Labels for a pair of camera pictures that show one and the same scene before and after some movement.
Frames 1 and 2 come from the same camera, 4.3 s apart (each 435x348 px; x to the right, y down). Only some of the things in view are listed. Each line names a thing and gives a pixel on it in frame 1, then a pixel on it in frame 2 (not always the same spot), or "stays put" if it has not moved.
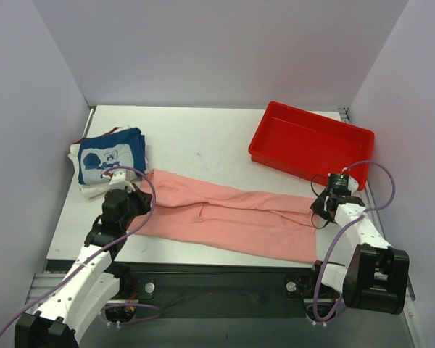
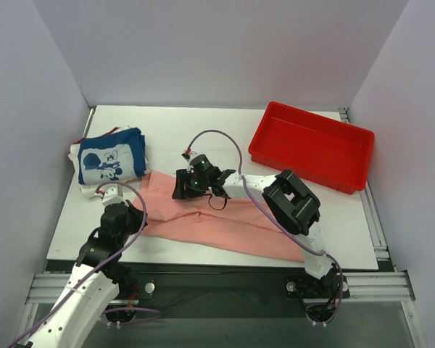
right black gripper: [321, 204] → [183, 186]
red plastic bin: [311, 146] stays put
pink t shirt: [264, 226] stays put
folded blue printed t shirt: [98, 154] stays put
